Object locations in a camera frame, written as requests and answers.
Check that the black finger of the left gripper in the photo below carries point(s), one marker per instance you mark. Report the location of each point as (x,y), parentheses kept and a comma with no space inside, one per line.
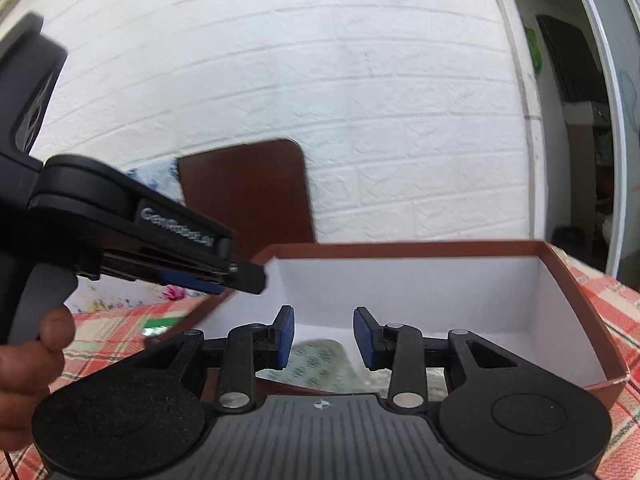
(244,276)

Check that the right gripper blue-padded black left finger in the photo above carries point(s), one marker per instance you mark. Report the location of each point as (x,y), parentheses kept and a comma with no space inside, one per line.
(249,349)

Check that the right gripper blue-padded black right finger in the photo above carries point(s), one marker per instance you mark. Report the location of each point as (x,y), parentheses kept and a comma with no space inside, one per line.
(400,350)

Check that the green rectangular box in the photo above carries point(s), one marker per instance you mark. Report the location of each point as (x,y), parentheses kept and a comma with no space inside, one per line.
(155,327)

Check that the person's left hand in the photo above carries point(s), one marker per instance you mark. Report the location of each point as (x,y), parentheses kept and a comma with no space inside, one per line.
(27,371)

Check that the brown cardboard box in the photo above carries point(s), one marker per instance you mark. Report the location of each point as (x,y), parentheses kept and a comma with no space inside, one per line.
(518,294)

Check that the dark hanging board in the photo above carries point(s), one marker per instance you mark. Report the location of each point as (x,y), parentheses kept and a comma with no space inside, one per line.
(574,67)

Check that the green hanging item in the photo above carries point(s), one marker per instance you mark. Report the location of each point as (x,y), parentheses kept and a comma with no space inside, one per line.
(534,50)

